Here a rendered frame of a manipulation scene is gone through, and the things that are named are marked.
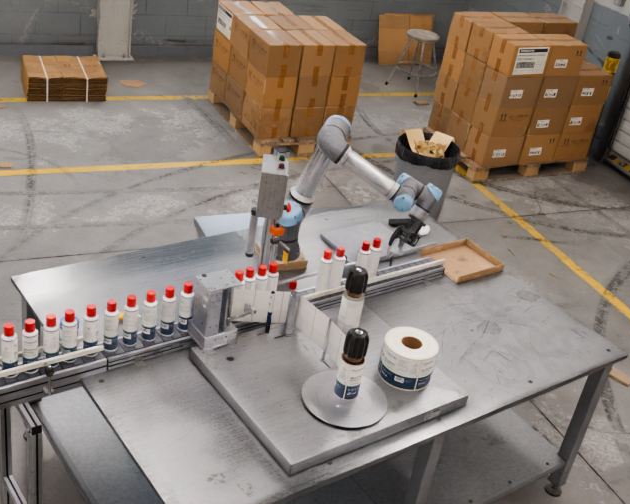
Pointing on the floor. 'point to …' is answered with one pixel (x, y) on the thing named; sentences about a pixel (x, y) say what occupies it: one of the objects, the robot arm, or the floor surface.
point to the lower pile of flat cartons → (63, 78)
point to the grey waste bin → (426, 179)
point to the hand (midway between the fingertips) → (388, 253)
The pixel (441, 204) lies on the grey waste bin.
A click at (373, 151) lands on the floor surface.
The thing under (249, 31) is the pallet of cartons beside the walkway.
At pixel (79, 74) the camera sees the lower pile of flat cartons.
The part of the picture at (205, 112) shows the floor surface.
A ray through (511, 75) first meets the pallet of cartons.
